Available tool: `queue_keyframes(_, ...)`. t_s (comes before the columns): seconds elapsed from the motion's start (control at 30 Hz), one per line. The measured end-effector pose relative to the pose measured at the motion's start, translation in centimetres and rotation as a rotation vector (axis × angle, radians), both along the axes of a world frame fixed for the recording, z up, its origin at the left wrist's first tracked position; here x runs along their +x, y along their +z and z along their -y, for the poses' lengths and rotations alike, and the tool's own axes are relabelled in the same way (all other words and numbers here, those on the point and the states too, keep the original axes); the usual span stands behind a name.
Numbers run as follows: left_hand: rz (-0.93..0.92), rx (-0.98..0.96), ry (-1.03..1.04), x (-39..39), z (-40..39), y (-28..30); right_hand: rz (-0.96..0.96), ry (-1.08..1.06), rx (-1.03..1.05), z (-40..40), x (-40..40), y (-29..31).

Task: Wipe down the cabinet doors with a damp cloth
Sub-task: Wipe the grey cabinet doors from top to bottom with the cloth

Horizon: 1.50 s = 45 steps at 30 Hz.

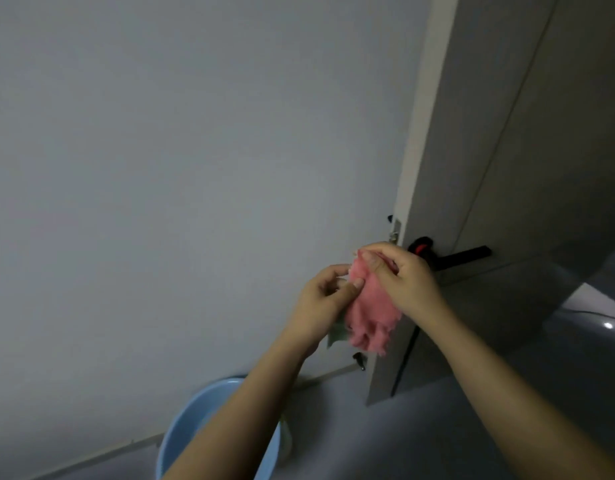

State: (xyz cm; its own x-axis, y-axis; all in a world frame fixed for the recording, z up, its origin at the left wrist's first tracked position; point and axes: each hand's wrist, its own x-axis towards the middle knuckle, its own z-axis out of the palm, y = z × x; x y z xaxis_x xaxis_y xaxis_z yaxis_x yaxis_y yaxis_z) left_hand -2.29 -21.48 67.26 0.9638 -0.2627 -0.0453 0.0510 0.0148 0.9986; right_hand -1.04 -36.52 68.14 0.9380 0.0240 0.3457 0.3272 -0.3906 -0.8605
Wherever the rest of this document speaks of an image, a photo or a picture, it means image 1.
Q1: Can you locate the person's right hand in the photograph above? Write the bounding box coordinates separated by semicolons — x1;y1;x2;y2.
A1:
358;242;449;327

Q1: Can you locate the person's left hand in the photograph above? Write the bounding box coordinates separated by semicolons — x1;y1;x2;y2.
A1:
284;264;365;358

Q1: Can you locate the pink fluffy cleaning cloth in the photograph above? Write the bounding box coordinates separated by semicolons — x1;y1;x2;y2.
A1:
327;255;404;356

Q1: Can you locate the person's right forearm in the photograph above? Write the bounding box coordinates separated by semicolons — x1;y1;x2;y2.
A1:
421;306;615;480

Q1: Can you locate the person's left forearm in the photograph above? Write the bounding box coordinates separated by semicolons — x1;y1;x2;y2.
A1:
162;331;319;480

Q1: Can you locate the grey wooden door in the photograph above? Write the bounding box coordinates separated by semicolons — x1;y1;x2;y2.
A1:
366;0;615;406

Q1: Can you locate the light blue plastic basin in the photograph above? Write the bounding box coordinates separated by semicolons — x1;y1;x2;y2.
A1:
156;377;293;480

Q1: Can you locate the black door handle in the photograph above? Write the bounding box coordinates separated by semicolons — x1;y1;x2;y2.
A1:
407;237;492;272

